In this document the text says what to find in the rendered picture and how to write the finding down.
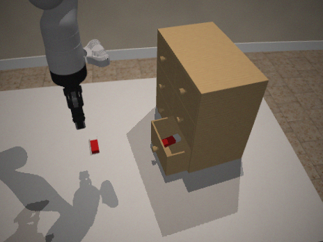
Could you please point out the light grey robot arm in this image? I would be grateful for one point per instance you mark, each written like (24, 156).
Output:
(60, 34)

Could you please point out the tan wooden chest of drawers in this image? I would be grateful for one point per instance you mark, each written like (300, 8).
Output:
(231, 89)

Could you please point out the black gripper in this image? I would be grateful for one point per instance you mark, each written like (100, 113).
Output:
(71, 84)

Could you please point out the red rectangular eraser with white tip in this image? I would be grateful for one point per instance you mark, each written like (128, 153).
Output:
(171, 140)
(94, 144)

